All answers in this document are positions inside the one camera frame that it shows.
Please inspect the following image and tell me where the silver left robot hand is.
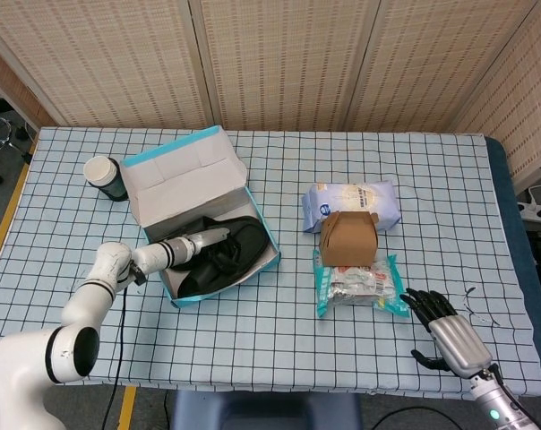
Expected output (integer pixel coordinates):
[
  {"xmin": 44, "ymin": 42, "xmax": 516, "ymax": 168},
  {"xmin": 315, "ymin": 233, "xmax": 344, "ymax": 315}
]
[{"xmin": 187, "ymin": 227, "xmax": 241, "ymax": 271}]

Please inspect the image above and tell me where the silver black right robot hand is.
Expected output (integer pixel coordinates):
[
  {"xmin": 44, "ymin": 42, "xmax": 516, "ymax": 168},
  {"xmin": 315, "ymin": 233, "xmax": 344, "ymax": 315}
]
[{"xmin": 399, "ymin": 288, "xmax": 494, "ymax": 380}]

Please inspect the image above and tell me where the teal cardboard shoe box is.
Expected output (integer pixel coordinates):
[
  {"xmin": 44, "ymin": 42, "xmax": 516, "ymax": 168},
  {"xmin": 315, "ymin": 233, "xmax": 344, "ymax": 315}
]
[{"xmin": 119, "ymin": 125, "xmax": 281, "ymax": 309}]

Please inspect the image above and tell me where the brown kraft gable box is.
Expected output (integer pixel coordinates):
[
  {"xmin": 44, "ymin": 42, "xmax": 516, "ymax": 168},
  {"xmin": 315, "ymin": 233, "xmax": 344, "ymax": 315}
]
[{"xmin": 319, "ymin": 210, "xmax": 380, "ymax": 268}]

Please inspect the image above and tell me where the black mesh cup holder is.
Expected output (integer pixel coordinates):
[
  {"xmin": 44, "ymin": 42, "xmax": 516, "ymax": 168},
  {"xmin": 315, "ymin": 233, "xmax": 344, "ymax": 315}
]
[{"xmin": 90, "ymin": 157, "xmax": 129, "ymax": 202}]

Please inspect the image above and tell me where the teal clear snack packet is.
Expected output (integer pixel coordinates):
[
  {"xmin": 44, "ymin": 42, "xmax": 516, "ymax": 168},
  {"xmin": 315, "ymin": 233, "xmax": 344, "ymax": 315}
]
[{"xmin": 313, "ymin": 248, "xmax": 410, "ymax": 319}]

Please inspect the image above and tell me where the blue checked tablecloth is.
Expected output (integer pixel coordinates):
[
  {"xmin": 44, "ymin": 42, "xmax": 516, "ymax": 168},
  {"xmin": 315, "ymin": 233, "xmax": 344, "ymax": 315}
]
[{"xmin": 0, "ymin": 126, "xmax": 541, "ymax": 400}]

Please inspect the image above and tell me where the pale blue white food bag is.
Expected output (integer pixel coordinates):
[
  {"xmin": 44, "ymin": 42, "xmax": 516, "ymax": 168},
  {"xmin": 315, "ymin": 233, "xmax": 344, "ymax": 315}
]
[{"xmin": 302, "ymin": 179, "xmax": 402, "ymax": 233}]

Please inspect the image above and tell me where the dark blue table padding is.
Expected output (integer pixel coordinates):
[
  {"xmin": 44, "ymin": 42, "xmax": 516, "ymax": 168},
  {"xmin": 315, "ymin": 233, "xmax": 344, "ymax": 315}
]
[{"xmin": 484, "ymin": 135, "xmax": 541, "ymax": 395}]

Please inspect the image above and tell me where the white plastic chair base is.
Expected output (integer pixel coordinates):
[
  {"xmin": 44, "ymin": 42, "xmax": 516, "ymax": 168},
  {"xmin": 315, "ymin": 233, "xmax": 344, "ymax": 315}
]
[{"xmin": 516, "ymin": 185, "xmax": 541, "ymax": 223}]

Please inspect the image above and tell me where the blue chair seat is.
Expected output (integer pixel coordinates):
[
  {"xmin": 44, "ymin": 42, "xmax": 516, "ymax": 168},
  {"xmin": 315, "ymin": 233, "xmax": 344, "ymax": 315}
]
[{"xmin": 169, "ymin": 391, "xmax": 364, "ymax": 430}]

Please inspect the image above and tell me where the bamboo folding screen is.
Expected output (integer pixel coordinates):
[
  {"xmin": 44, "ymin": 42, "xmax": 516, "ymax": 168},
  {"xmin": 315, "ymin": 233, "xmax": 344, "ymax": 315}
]
[{"xmin": 0, "ymin": 0, "xmax": 541, "ymax": 189}]

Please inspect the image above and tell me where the black floor cable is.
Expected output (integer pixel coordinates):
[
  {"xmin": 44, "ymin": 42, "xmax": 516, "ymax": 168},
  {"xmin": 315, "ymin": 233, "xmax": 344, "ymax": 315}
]
[{"xmin": 372, "ymin": 405, "xmax": 477, "ymax": 430}]

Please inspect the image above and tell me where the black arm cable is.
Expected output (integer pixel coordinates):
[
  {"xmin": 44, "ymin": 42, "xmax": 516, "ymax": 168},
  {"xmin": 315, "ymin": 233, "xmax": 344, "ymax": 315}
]
[{"xmin": 107, "ymin": 286, "xmax": 129, "ymax": 430}]

